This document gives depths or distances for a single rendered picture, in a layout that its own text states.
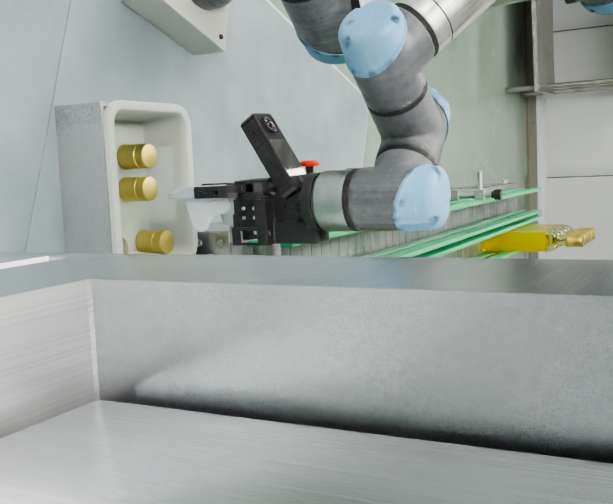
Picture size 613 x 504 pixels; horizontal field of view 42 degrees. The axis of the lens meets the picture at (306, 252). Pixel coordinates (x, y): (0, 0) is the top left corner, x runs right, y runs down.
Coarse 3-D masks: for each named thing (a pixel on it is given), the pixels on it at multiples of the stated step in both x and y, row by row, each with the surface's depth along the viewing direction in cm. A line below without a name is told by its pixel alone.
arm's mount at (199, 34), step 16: (128, 0) 114; (144, 0) 114; (160, 0) 113; (176, 0) 116; (144, 16) 118; (160, 16) 118; (176, 16) 117; (192, 16) 119; (208, 16) 123; (224, 16) 128; (176, 32) 122; (192, 32) 122; (208, 32) 123; (224, 32) 127; (192, 48) 128; (208, 48) 127; (224, 48) 127
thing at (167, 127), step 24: (120, 120) 112; (144, 120) 115; (168, 120) 114; (120, 144) 112; (168, 144) 115; (120, 168) 112; (144, 168) 116; (168, 168) 116; (192, 168) 115; (168, 192) 116; (120, 216) 102; (144, 216) 117; (168, 216) 116; (120, 240) 101; (192, 240) 115
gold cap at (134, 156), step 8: (128, 144) 112; (136, 144) 111; (144, 144) 110; (120, 152) 111; (128, 152) 110; (136, 152) 110; (144, 152) 110; (152, 152) 111; (120, 160) 111; (128, 160) 110; (136, 160) 110; (144, 160) 110; (152, 160) 111; (128, 168) 112; (136, 168) 112
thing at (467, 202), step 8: (504, 192) 247; (512, 192) 242; (520, 192) 242; (528, 192) 251; (456, 200) 209; (464, 200) 210; (472, 200) 205; (480, 200) 204; (488, 200) 210; (496, 200) 217; (456, 208) 185; (336, 232) 129; (344, 232) 131; (352, 232) 134; (256, 240) 119
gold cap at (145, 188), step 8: (144, 176) 111; (120, 184) 111; (128, 184) 111; (136, 184) 110; (144, 184) 110; (152, 184) 111; (120, 192) 111; (128, 192) 111; (136, 192) 110; (144, 192) 110; (152, 192) 111; (128, 200) 112; (136, 200) 111; (144, 200) 111
